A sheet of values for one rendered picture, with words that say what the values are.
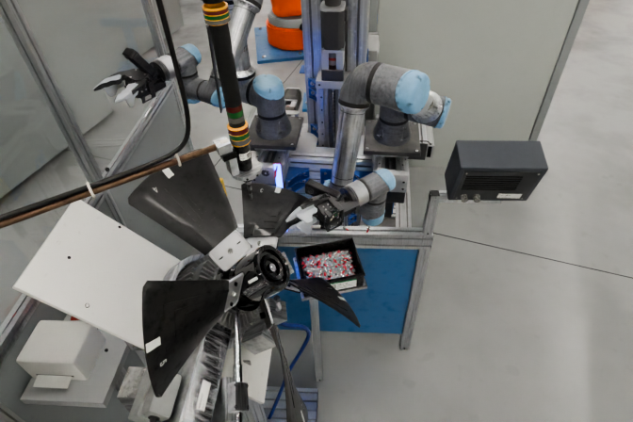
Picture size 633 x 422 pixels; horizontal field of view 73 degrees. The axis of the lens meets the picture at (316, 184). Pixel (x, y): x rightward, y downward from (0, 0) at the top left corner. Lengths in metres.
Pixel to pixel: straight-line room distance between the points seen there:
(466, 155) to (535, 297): 1.45
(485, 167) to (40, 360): 1.37
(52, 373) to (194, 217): 0.65
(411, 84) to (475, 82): 1.80
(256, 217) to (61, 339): 0.64
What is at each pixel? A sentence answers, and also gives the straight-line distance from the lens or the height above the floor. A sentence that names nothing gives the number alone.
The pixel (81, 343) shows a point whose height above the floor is 0.97.
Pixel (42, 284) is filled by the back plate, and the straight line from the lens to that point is 1.08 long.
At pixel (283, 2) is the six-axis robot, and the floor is 0.55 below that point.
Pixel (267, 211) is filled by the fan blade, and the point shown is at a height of 1.19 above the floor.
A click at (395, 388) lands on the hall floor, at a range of 2.25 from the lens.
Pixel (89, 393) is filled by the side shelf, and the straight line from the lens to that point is 1.46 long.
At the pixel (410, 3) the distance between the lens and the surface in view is 2.68.
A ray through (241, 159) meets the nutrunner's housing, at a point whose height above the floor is 1.49.
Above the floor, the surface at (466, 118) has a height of 0.43.
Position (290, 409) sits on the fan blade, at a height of 1.13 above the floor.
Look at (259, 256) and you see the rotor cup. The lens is 1.04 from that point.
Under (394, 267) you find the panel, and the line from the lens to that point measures 1.79.
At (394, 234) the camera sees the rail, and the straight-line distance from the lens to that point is 1.62.
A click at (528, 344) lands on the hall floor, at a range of 2.52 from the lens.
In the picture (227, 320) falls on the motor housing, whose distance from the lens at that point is 1.13.
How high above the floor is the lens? 2.06
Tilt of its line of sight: 42 degrees down
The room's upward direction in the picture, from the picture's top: 3 degrees counter-clockwise
